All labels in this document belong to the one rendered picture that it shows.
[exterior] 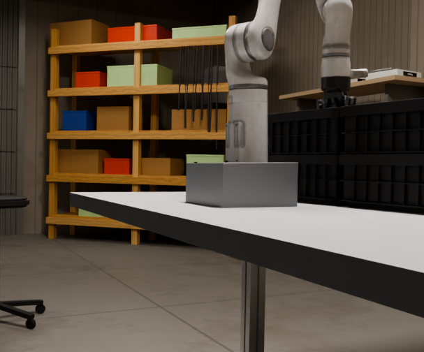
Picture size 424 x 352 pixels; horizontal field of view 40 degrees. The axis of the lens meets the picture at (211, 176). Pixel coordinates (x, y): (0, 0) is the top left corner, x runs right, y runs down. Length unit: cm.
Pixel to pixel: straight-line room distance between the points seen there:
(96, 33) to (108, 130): 102
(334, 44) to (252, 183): 46
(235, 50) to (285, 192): 35
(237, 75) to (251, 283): 81
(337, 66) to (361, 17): 363
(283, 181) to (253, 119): 16
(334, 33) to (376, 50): 341
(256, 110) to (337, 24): 33
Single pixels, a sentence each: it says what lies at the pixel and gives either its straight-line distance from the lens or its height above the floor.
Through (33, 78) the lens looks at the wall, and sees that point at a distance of 669.
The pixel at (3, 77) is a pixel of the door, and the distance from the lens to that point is 660.
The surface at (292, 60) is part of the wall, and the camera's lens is 586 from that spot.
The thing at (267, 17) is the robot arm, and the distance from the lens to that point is 138.
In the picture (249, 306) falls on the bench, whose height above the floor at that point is 33.
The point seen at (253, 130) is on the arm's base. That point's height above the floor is 87.
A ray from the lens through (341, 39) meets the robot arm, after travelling 152.
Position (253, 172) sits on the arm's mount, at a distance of 125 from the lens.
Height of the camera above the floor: 79
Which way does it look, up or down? 1 degrees down
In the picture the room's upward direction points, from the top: 1 degrees clockwise
